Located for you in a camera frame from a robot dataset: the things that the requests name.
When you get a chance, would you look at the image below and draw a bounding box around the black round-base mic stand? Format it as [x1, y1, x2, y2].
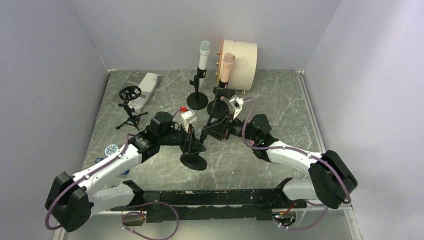
[179, 124, 208, 171]
[186, 67, 209, 110]
[207, 86, 236, 119]

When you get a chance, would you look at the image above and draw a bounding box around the black tripod shock-mount stand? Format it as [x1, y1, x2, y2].
[115, 86, 149, 131]

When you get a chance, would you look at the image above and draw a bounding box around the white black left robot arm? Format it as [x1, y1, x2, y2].
[44, 110, 206, 232]

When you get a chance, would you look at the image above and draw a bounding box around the cream cylindrical speaker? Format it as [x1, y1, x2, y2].
[217, 39, 258, 93]

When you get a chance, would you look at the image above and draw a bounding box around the white microphone silver grille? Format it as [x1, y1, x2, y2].
[197, 40, 211, 87]

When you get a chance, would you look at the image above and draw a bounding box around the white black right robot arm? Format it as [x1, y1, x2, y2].
[201, 114, 358, 209]

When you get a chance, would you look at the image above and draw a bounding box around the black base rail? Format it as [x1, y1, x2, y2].
[112, 188, 307, 223]

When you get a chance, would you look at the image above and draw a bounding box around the blue box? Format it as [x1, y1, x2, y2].
[95, 157, 104, 164]

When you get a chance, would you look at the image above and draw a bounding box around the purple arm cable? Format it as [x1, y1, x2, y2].
[44, 110, 183, 240]
[241, 96, 352, 232]

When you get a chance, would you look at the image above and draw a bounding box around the peach microphone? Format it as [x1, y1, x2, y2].
[218, 52, 235, 89]

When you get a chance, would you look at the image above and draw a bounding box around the grey white booklet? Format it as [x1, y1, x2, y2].
[110, 69, 162, 113]

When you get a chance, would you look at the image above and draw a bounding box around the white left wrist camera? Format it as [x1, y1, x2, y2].
[179, 106, 198, 132]

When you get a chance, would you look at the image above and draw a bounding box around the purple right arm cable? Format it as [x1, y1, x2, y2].
[241, 96, 352, 232]

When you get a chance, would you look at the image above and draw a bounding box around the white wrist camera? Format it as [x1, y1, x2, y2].
[179, 106, 198, 132]
[229, 95, 245, 120]

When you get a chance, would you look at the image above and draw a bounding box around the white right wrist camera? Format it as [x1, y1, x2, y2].
[229, 95, 245, 120]

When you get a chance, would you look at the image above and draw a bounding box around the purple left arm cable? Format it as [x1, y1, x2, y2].
[44, 110, 183, 240]

